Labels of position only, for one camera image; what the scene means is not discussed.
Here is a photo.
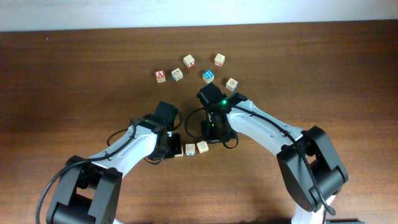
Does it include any yellow wooden block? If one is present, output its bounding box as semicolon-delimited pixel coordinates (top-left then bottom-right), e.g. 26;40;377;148
175;146;184;157

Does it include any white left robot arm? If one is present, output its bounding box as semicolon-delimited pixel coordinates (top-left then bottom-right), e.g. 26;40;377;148
44;101;182;223

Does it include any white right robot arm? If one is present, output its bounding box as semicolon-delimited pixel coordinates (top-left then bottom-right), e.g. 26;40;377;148
197;83;349;223

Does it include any wooden block shell picture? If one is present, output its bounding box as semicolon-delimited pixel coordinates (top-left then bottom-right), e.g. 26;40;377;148
226;78;238;91

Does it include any blue top wooden block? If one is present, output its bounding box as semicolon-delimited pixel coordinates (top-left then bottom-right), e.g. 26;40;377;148
203;70;215;83

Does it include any wooden block blue side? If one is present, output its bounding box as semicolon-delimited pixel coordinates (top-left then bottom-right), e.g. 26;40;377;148
171;68;183;82

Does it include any wooden block red top right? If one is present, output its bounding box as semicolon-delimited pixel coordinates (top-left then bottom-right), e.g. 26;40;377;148
214;54;226;67

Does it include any wooden block red A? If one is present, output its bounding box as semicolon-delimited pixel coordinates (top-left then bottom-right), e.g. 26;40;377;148
155;70;166;83

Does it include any wooden block red X side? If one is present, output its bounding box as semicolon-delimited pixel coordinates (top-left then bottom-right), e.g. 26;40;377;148
183;55;195;68

